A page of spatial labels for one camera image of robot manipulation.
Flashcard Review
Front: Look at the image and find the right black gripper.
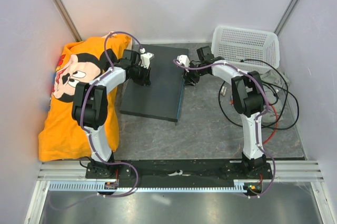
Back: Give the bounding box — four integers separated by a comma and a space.
181, 61, 206, 87

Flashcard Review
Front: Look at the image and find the dark blue network switch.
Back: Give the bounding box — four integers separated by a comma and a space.
120, 44, 189, 123

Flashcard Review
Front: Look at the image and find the red ethernet cable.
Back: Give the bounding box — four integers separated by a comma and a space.
229, 99, 279, 144

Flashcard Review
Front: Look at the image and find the black ethernet cable loop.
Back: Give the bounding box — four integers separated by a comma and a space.
218, 81, 301, 130

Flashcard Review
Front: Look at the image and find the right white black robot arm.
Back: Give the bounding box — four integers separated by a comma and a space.
174, 46, 269, 179

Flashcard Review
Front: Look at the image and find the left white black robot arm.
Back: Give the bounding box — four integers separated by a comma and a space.
72, 48, 154, 178

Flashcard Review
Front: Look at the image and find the white plastic basket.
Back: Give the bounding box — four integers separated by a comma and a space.
211, 25, 280, 74

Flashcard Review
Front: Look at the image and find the grey cloth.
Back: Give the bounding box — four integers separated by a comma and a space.
261, 70, 286, 125

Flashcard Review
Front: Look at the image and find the orange mickey mouse cloth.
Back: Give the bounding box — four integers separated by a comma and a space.
38, 34, 130, 162

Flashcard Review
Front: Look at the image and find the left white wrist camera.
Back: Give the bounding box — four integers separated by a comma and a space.
140, 52, 154, 69

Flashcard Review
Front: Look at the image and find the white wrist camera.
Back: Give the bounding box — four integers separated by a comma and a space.
176, 55, 190, 70
140, 52, 154, 69

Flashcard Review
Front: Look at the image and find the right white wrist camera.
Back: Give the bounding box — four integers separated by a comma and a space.
176, 55, 190, 70

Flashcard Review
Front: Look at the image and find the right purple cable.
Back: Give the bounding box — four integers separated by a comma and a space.
173, 59, 276, 200

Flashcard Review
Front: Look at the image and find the purple cable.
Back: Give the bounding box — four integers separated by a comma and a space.
48, 31, 146, 211
173, 59, 276, 200

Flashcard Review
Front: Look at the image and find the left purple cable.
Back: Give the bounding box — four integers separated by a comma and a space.
48, 31, 146, 211

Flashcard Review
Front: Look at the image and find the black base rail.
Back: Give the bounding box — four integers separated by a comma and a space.
85, 159, 273, 188

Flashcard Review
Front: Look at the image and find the white slotted cable duct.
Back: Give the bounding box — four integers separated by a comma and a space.
49, 180, 262, 193

